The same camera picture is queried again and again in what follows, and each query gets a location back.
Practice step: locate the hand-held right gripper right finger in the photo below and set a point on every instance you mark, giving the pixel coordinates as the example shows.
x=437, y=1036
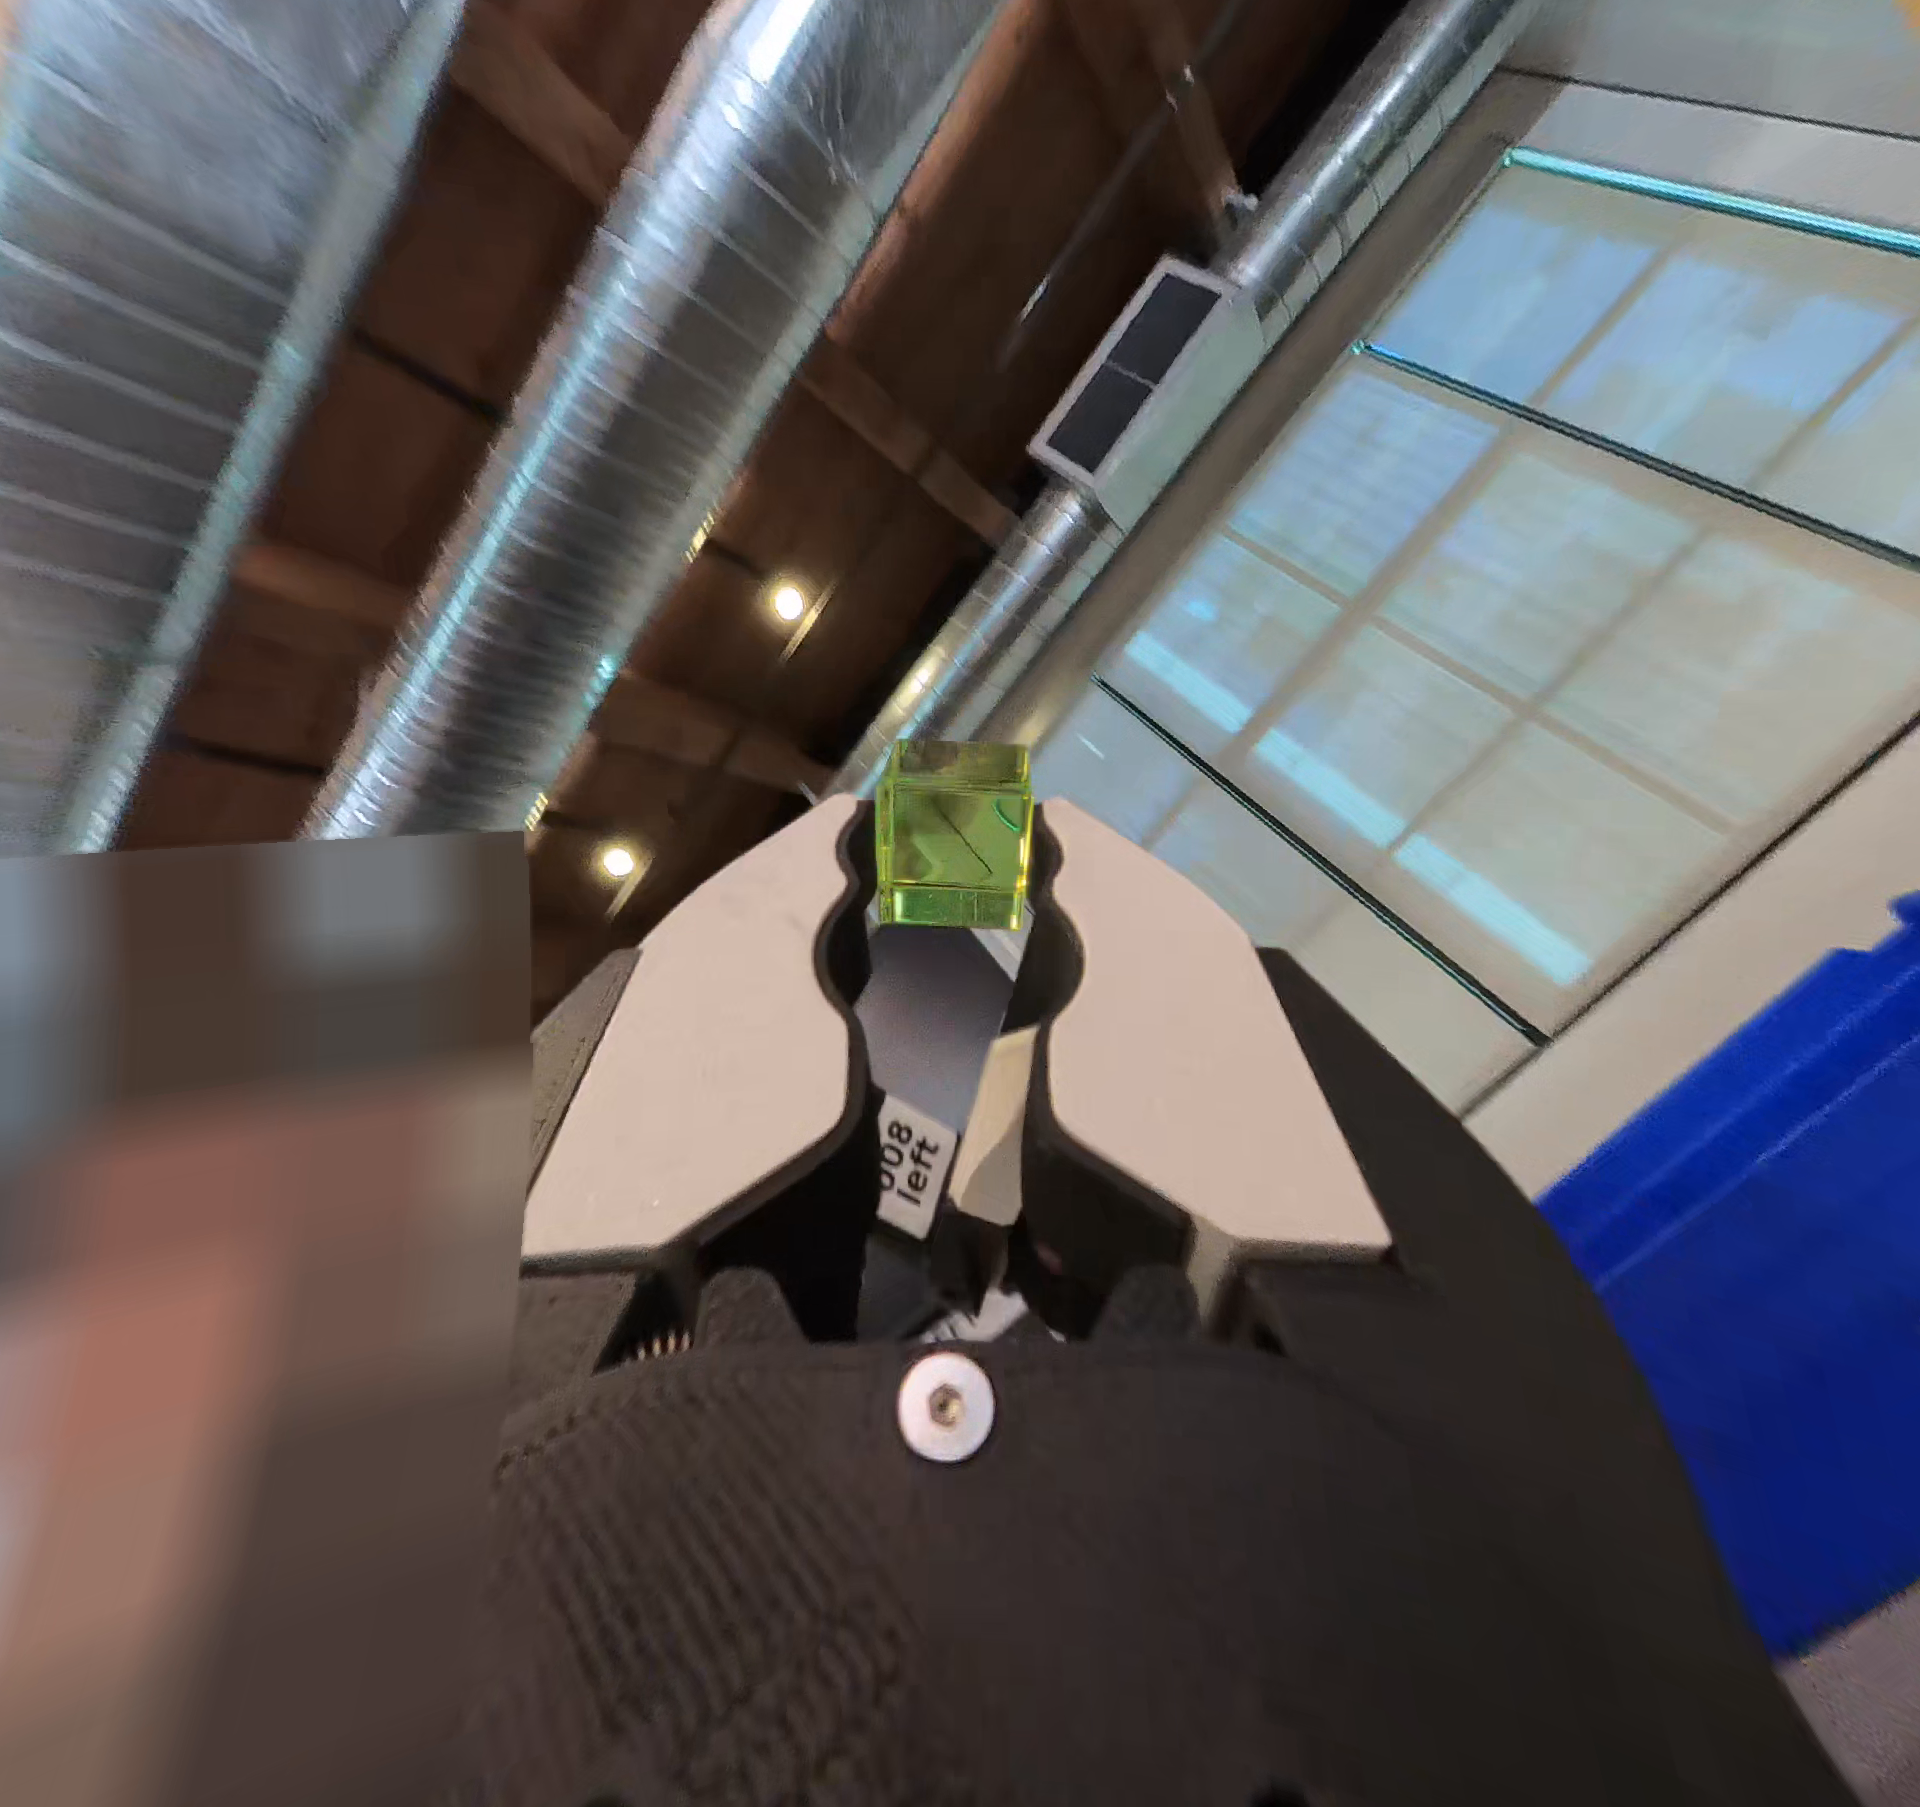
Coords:
x=1201, y=1056

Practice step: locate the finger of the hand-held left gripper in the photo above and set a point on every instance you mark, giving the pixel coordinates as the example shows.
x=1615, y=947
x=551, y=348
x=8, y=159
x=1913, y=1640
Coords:
x=997, y=1133
x=932, y=1028

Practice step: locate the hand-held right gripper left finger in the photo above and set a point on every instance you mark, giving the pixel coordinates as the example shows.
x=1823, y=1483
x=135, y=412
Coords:
x=705, y=1056

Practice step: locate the green transparent cube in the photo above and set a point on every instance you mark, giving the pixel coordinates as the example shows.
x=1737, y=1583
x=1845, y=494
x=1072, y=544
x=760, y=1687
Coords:
x=954, y=832

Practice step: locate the round ceiling light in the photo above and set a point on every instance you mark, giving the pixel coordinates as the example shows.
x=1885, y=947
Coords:
x=791, y=604
x=616, y=863

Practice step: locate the white framed window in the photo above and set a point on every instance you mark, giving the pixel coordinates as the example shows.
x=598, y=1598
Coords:
x=1544, y=607

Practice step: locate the blue plastic bin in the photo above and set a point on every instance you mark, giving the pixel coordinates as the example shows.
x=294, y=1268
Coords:
x=1756, y=1280

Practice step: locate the duct vent box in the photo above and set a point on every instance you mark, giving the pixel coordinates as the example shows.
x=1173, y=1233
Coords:
x=1147, y=376

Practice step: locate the medium silver air duct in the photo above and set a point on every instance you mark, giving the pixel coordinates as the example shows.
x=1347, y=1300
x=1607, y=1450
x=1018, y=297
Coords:
x=661, y=337

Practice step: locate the thin silver air duct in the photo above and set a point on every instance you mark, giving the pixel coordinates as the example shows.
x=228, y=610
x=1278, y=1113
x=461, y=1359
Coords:
x=1349, y=139

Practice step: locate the large silver air duct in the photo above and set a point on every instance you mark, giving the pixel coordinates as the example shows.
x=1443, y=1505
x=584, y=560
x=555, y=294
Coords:
x=183, y=263

